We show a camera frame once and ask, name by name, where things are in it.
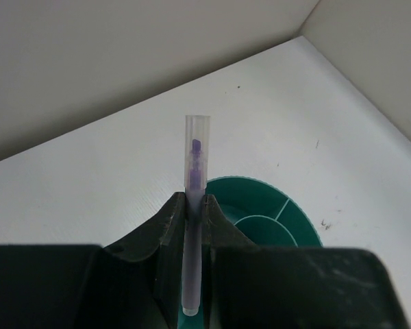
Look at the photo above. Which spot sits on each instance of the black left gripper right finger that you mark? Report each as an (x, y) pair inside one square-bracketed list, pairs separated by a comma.
[(251, 286)]

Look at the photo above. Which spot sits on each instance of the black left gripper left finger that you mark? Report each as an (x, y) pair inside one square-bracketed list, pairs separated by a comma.
[(131, 283)]

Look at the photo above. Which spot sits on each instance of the purple highlighter pen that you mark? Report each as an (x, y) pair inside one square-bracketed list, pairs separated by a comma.
[(197, 137)]

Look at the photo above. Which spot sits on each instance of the teal round pen holder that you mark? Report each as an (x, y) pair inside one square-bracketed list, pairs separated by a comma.
[(262, 212)]

